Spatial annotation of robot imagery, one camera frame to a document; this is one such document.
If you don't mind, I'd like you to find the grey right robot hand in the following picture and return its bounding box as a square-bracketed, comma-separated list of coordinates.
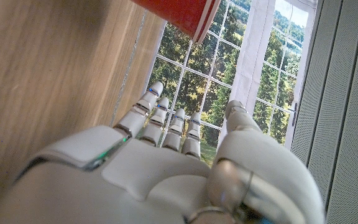
[0, 81, 326, 224]

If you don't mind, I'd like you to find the red paper cup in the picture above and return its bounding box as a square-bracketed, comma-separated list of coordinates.
[131, 0, 223, 44]

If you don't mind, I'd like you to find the grey perforated wall panel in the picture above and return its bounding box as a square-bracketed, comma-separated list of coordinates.
[290, 0, 358, 224]

